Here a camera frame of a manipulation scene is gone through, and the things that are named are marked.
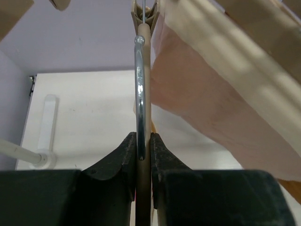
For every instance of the white clothes rack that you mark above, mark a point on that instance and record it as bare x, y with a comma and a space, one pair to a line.
44, 157

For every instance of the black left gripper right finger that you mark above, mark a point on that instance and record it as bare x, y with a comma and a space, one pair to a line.
186, 197

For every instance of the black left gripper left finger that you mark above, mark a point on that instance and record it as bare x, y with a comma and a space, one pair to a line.
100, 195

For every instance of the cream beige underwear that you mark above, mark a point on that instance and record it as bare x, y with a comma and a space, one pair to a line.
232, 141

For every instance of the pink underwear on rack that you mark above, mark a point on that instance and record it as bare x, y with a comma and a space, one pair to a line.
205, 63

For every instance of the beige hanger with pink underwear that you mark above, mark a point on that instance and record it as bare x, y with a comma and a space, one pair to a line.
271, 28

